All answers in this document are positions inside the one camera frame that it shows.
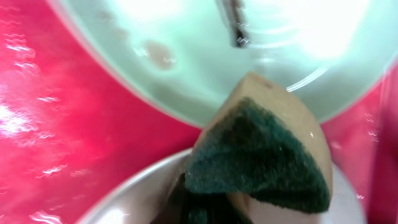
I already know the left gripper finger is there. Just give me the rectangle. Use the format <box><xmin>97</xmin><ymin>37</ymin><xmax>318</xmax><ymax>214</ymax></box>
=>
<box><xmin>150</xmin><ymin>174</ymin><xmax>252</xmax><ymax>224</ymax></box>

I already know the white plate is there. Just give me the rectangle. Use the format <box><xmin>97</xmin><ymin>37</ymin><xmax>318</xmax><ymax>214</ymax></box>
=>
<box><xmin>78</xmin><ymin>149</ymin><xmax>367</xmax><ymax>224</ymax></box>

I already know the green yellow sponge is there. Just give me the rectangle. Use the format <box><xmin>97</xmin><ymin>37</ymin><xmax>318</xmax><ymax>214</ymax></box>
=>
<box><xmin>185</xmin><ymin>72</ymin><xmax>333</xmax><ymax>214</ymax></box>

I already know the light blue plate top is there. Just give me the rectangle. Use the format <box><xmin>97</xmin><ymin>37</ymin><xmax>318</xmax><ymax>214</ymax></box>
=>
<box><xmin>50</xmin><ymin>0</ymin><xmax>397</xmax><ymax>126</ymax></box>

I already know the red plastic tray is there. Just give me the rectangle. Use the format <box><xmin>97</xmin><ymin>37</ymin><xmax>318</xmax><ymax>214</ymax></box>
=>
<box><xmin>1</xmin><ymin>1</ymin><xmax>397</xmax><ymax>223</ymax></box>

